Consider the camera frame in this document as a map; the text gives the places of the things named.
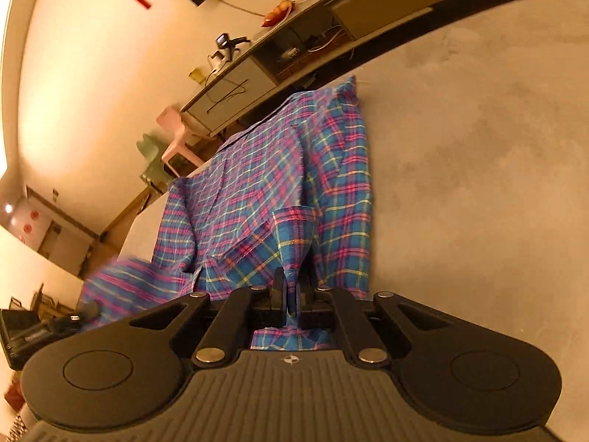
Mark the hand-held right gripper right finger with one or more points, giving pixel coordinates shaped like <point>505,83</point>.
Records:
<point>304,305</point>

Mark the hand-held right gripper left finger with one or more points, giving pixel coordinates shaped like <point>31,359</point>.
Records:
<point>279,299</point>

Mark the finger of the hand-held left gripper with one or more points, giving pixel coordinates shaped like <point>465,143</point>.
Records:
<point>76,318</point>

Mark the blue pink plaid shirt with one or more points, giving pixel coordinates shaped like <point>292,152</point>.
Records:
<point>257,184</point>

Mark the wooden door with red decals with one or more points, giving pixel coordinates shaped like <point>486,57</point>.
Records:
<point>62,239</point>

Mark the green plastic stool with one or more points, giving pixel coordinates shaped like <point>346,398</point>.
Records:
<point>154,161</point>

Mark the pink plastic stool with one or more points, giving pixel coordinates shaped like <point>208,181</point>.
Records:
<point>177,131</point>

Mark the long grey TV cabinet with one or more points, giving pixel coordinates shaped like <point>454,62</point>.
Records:
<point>248,80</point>

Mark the small yellow container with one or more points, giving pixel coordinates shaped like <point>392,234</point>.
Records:
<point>196,75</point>

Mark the small device with screen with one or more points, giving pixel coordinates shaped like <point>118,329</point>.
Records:
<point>225,43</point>

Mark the orange fruit bag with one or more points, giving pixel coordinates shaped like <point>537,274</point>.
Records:
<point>277,11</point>

